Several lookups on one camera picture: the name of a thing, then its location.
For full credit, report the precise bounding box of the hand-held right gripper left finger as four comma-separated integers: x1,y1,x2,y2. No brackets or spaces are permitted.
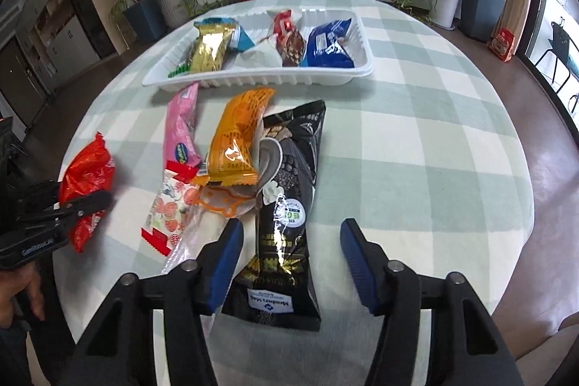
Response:
68,218,245,386

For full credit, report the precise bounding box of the orange snack packet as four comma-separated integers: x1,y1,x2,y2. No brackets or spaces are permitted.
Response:
206,86,276,188

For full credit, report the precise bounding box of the dark chair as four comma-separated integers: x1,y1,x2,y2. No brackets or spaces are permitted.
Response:
535,20,579,98

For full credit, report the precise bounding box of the dark wooden cabinet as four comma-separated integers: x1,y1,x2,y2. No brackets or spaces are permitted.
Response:
0,0,119,130

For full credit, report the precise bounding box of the gold snack packet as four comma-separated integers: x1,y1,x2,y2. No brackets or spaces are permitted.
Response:
189,24,238,74

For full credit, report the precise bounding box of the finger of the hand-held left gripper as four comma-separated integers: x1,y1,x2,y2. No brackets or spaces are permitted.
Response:
56,190,113,234

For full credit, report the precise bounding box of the black snack packet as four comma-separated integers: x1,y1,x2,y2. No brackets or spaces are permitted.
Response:
221,99,327,331

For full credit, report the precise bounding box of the clear orange print packet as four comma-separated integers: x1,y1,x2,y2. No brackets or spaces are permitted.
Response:
162,182,258,273

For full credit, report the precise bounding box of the small plant in white pot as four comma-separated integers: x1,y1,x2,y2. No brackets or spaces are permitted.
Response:
157,0,189,29

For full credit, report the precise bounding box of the light blue snack packet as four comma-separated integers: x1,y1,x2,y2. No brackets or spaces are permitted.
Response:
194,17,257,54

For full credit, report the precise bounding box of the strawberry print snack packet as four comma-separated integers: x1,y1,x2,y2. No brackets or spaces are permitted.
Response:
141,160,202,256

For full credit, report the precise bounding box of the pink snack packet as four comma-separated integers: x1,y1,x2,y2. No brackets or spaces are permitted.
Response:
164,82,203,169

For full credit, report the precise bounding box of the person's left hand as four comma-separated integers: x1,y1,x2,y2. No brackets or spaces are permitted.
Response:
0,263,47,323

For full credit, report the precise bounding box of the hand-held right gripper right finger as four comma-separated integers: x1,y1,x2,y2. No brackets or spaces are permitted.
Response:
340,218,525,386

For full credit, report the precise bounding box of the red bag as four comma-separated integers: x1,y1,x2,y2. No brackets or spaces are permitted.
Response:
487,29,516,62

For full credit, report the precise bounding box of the red brown snack packet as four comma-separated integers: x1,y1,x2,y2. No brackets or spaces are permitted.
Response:
270,9,305,68

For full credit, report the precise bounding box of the plain red snack packet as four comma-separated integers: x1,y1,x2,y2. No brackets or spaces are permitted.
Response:
58,132,117,254

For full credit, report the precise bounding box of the glass sliding door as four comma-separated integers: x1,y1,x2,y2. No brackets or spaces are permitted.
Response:
517,0,579,130

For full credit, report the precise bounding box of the dark blue snack packet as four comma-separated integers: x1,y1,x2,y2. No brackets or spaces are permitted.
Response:
301,19,354,69

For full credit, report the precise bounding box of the white plastic tray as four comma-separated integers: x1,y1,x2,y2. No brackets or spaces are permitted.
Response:
141,8,375,92

